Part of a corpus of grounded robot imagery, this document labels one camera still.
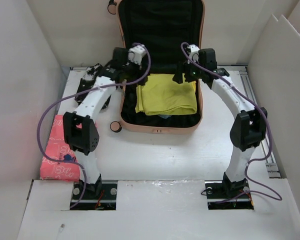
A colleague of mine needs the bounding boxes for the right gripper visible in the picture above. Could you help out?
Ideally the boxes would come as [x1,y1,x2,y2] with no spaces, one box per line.
[172,57,205,84]

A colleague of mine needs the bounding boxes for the lime green cloth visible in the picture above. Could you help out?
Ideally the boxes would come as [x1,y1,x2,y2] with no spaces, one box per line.
[135,83,198,116]

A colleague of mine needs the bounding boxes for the black white patterned garment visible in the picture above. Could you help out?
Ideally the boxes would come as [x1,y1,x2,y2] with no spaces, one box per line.
[74,63,111,110]

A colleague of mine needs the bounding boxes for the light blue headphones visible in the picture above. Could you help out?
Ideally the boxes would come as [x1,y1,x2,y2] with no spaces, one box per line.
[158,114,172,119]

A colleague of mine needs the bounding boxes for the yellow cloth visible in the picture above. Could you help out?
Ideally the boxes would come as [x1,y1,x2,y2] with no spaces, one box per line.
[142,73,197,92]

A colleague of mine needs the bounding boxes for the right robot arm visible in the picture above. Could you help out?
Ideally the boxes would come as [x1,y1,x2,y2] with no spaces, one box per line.
[172,42,267,198]

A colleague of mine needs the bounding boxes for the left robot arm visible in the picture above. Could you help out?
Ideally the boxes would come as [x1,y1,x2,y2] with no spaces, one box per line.
[62,43,150,199]

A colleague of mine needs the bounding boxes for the pink tissue pack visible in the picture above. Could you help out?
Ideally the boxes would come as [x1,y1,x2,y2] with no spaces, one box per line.
[40,114,82,182]

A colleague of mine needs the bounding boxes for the pink open suitcase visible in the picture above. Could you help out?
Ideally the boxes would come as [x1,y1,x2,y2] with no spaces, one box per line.
[107,0,206,135]

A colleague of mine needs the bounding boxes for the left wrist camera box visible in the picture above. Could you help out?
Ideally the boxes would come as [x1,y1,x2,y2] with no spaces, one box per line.
[128,43,147,66]

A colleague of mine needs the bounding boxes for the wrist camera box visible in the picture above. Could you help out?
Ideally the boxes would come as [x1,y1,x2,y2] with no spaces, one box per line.
[187,44,200,64]
[128,43,147,66]

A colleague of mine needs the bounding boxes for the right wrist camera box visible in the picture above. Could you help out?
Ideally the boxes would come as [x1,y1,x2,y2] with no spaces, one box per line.
[187,44,200,64]

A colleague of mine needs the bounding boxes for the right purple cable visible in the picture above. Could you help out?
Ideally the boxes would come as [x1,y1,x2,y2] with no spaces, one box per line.
[180,41,283,205]

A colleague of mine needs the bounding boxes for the purple cable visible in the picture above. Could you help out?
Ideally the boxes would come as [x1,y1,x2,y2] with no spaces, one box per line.
[36,42,151,210]
[180,41,283,205]

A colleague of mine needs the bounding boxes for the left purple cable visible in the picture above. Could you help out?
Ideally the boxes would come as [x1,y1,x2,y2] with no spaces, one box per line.
[36,42,151,210]

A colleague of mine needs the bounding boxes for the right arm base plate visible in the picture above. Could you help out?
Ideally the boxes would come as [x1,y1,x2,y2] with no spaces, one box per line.
[201,180,254,210]

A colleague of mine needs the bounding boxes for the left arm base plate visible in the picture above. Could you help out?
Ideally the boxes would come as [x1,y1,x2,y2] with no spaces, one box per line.
[70,181,118,211]

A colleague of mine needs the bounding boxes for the aluminium rail frame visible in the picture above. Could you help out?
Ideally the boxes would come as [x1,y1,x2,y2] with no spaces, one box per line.
[239,66,281,179]

